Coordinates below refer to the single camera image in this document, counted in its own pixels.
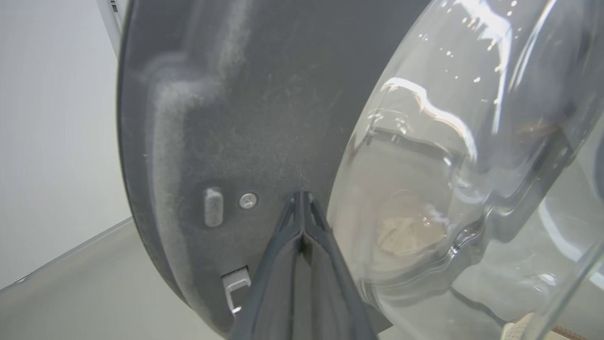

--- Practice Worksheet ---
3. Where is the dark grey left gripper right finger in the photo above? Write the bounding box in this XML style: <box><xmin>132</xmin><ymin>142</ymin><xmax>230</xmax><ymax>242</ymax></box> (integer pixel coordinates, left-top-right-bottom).
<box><xmin>295</xmin><ymin>191</ymin><xmax>378</xmax><ymax>340</ymax></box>

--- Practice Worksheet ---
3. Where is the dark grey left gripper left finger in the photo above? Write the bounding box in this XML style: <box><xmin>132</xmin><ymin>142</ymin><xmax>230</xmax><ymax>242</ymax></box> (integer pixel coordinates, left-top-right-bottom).
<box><xmin>229</xmin><ymin>191</ymin><xmax>303</xmax><ymax>340</ymax></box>

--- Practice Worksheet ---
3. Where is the dark round glass washer door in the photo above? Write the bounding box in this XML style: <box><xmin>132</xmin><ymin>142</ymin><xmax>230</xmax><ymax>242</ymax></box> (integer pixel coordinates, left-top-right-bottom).
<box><xmin>117</xmin><ymin>0</ymin><xmax>604</xmax><ymax>340</ymax></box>

